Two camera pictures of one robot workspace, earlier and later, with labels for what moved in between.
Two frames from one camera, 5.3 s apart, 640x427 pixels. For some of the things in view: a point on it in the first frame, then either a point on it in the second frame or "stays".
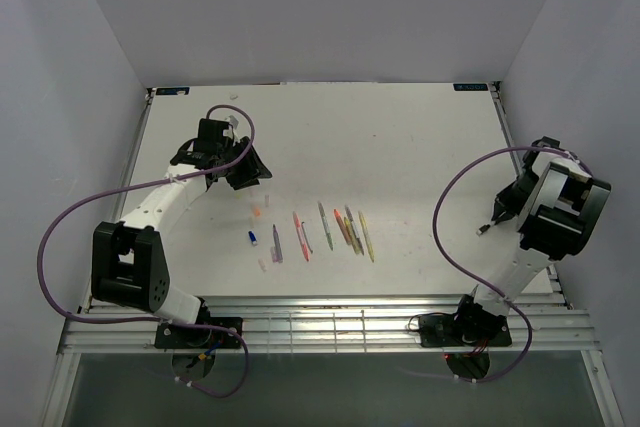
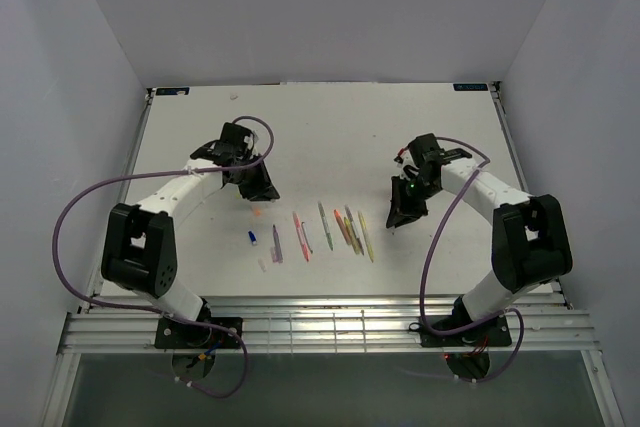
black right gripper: x=504 y=207 -> x=402 y=212
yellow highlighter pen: x=351 y=235 stays
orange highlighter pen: x=342 y=226 stays
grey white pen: x=354 y=230 stays
